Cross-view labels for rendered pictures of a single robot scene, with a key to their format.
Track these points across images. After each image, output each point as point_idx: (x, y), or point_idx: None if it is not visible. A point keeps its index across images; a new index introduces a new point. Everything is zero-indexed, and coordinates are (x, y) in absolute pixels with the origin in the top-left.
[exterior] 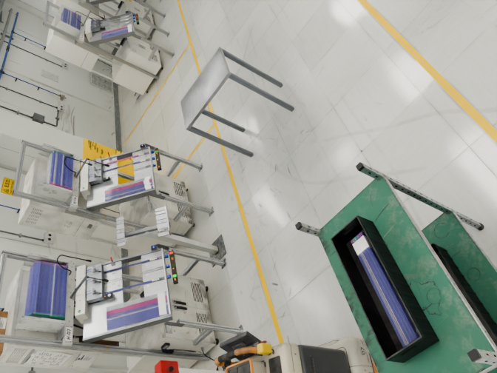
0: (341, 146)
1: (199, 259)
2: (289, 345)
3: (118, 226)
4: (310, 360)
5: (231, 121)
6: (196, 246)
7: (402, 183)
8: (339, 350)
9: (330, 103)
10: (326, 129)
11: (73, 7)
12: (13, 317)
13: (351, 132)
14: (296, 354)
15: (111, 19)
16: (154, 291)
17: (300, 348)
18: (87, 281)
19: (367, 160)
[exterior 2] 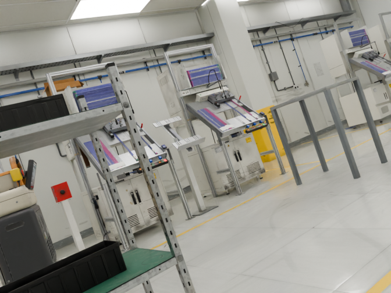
0: (316, 215)
1: (179, 192)
2: (23, 193)
3: (171, 119)
4: (20, 225)
5: (334, 163)
6: (192, 188)
7: (141, 143)
8: (50, 264)
9: (372, 189)
10: (337, 200)
11: (379, 39)
12: (74, 88)
13: (336, 213)
14: (17, 204)
15: (387, 61)
16: (124, 160)
17: (27, 209)
18: (118, 120)
19: (301, 235)
